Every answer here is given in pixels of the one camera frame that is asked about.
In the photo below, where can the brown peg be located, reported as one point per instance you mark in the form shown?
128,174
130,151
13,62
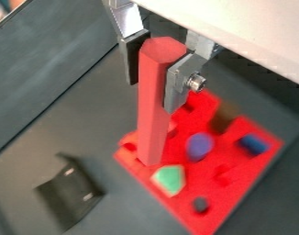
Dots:
226,114

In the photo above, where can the red peg board base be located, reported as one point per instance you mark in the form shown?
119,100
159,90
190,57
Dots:
220,178

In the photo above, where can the black curved peg holder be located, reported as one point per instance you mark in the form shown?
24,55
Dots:
71,193

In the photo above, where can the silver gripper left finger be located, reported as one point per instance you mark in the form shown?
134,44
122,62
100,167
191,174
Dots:
126,18

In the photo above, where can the purple cylinder peg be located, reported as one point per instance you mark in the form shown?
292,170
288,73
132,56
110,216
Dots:
199,145

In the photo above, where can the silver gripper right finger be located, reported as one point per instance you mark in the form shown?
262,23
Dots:
184,74

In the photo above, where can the green pentagon peg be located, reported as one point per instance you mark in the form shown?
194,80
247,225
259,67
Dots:
168,179

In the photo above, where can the blue peg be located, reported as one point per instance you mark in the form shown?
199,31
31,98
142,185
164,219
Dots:
252,144

